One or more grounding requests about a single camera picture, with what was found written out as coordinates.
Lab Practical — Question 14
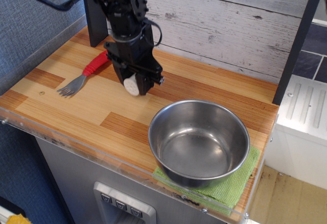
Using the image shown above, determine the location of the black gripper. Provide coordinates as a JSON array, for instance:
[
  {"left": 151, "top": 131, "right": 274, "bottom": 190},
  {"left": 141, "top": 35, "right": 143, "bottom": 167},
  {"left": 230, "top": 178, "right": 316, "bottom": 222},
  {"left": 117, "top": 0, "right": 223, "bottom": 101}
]
[{"left": 104, "top": 24, "right": 165, "bottom": 96}]

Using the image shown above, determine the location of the white salt shaker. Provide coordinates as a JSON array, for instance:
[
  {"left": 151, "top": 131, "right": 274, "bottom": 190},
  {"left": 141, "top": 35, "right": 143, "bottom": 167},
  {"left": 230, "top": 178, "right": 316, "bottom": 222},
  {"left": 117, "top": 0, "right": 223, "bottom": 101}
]
[{"left": 123, "top": 74, "right": 140, "bottom": 96}]

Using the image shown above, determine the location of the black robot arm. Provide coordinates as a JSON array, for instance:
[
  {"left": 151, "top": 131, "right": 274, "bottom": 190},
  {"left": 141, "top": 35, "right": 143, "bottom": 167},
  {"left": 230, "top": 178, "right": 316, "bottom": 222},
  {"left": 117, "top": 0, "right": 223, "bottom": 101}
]
[{"left": 96, "top": 0, "right": 164, "bottom": 96}]

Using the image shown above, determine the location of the stainless steel bowl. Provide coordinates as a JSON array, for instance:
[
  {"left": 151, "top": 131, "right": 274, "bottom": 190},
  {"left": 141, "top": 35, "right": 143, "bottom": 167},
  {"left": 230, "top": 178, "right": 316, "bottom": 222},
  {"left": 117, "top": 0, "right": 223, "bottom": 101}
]
[{"left": 148, "top": 100, "right": 250, "bottom": 189}]

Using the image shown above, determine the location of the grey control panel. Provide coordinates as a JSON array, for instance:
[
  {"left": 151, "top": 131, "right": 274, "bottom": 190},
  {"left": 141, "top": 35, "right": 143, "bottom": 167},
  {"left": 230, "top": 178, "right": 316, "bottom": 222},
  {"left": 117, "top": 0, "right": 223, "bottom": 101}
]
[{"left": 93, "top": 182, "right": 157, "bottom": 223}]

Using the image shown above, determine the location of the green cloth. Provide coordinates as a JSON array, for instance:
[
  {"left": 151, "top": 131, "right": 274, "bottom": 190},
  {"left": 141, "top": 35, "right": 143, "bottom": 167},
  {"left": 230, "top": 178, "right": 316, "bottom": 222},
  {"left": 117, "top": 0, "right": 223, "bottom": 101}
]
[{"left": 153, "top": 146, "right": 260, "bottom": 215}]

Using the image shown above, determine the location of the white ribbed appliance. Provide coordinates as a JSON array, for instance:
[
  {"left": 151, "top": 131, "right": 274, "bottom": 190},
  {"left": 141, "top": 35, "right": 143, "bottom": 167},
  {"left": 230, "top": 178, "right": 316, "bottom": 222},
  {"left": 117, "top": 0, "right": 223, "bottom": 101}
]
[{"left": 265, "top": 75, "right": 326, "bottom": 189}]

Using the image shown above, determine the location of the yellow object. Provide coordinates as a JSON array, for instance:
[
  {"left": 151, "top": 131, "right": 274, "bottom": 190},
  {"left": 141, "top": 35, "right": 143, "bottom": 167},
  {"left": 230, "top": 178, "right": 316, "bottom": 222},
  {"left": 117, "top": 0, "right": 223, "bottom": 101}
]
[{"left": 6, "top": 214, "right": 31, "bottom": 224}]

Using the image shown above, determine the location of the red handled fork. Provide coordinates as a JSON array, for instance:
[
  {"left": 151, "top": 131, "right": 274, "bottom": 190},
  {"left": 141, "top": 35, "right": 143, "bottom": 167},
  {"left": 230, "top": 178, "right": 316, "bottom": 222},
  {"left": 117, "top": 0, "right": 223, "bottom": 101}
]
[{"left": 57, "top": 51, "right": 109, "bottom": 97}]

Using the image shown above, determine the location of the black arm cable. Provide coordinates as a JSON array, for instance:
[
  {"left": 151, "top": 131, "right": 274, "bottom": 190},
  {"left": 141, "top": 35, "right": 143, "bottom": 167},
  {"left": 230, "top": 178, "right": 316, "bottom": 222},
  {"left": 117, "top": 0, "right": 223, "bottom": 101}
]
[{"left": 16, "top": 0, "right": 163, "bottom": 47}]

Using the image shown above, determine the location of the dark right frame post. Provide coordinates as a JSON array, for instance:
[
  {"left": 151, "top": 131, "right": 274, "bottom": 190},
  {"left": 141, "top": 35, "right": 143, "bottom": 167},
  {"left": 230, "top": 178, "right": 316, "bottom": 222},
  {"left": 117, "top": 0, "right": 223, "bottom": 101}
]
[{"left": 272, "top": 0, "right": 320, "bottom": 105}]

